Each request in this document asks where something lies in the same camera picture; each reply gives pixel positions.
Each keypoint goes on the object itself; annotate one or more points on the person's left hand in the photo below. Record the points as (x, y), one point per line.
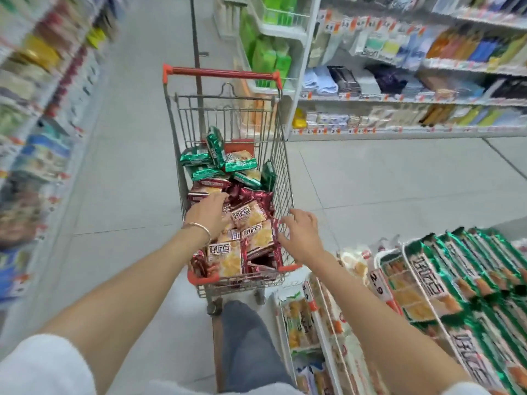
(206, 213)

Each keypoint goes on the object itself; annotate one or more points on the person's right hand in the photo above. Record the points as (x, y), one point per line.
(304, 236)

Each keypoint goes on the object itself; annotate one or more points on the person's right fingers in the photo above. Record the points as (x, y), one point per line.
(288, 221)

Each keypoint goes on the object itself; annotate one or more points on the person's left fingers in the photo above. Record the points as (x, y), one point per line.
(220, 197)

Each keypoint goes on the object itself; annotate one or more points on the person's right forearm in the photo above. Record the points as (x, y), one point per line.
(370, 324)

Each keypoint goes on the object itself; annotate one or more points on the person's left forearm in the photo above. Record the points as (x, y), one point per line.
(131, 283)

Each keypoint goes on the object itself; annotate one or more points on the pile of green snack packets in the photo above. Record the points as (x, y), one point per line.
(239, 162)

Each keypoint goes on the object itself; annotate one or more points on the pile of red snack packets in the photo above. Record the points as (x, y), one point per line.
(228, 259)

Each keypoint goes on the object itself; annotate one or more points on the group of orange snack bags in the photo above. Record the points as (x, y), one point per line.
(298, 322)

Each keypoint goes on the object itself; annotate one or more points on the white price tag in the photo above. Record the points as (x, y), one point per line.
(378, 285)

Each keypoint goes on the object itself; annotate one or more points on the row of small boxed goods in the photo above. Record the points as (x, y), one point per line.
(370, 118)

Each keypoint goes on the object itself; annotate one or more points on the grey trouser leg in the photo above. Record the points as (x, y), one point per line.
(251, 349)

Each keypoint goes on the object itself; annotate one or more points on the stack of green bags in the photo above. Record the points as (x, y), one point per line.
(267, 57)

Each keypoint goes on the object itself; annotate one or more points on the white shelf unit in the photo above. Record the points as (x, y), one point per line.
(411, 133)

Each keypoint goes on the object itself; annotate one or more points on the row of folded towels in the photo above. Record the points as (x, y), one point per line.
(354, 80)

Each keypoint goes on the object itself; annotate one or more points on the dark metal pole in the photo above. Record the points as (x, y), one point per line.
(194, 28)

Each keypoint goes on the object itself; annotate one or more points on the row of green cracker packs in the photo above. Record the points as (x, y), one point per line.
(461, 283)

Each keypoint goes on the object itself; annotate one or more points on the shelf of assorted goods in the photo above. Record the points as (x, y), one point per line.
(37, 139)

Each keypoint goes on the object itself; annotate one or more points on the row of packaged cloths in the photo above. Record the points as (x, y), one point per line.
(411, 45)

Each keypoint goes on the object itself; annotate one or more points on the white top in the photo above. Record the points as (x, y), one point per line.
(41, 366)

